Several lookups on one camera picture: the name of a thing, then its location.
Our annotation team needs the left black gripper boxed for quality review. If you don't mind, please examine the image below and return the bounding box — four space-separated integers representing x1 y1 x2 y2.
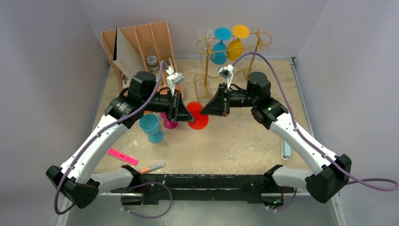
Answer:
142 89 195 122

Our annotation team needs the magenta wine glass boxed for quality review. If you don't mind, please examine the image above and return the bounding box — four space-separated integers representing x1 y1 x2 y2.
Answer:
159 113 178 129

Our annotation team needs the red wine glass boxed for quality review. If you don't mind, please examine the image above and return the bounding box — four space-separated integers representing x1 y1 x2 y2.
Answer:
187 101 209 130

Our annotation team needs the blue wine glass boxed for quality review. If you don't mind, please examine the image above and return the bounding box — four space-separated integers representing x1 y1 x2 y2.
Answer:
139 113 164 144
210 27 232 65

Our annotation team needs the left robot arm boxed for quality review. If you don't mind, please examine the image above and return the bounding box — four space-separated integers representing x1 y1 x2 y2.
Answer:
46 71 194 209

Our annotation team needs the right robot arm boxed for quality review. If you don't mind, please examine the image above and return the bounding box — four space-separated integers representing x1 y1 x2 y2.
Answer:
200 72 352 203

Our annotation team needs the gold wine glass rack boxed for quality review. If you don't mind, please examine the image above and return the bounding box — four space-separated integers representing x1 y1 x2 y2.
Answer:
194 27 272 101

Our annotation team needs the yellow wine glass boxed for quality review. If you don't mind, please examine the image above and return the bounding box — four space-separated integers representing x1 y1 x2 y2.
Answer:
227 24 249 61

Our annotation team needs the clear wine glass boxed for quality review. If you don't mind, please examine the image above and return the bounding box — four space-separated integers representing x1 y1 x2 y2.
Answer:
198 29 214 69

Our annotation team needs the stapler in organizer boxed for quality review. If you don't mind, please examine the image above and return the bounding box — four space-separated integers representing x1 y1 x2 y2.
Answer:
165 58 174 71

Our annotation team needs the small round tin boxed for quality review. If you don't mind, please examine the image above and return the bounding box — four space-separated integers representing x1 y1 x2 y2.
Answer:
146 55 160 72

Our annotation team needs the grey orange marker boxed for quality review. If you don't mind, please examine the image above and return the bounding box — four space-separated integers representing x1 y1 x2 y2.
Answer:
139 161 166 175

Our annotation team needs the pink highlighter marker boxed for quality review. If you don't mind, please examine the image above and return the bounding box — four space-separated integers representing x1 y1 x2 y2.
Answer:
107 148 139 166

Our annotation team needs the peach file organizer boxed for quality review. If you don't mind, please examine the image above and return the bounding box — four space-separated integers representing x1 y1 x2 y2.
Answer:
101 21 177 93

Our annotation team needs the light blue eraser bar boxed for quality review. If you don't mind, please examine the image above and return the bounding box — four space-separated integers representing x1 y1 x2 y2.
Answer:
281 140 292 160

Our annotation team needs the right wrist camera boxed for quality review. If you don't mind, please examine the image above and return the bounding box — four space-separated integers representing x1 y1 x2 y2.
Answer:
217 64 234 89

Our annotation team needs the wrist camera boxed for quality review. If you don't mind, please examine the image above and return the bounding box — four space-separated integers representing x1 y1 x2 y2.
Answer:
166 66 186 95
217 64 234 89

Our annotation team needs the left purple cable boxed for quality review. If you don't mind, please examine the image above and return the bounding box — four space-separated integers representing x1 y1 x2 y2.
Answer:
54 60 170 216

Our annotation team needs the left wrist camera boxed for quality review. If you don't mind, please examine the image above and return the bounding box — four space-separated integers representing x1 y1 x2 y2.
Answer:
166 66 186 95

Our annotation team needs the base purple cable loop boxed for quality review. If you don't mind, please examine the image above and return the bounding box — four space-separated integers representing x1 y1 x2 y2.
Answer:
120 182 173 219

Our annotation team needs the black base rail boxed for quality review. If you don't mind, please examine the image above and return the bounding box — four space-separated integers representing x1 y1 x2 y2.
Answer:
112 174 294 205

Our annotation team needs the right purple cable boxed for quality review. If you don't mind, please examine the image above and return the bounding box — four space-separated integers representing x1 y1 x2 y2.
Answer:
231 51 399 192

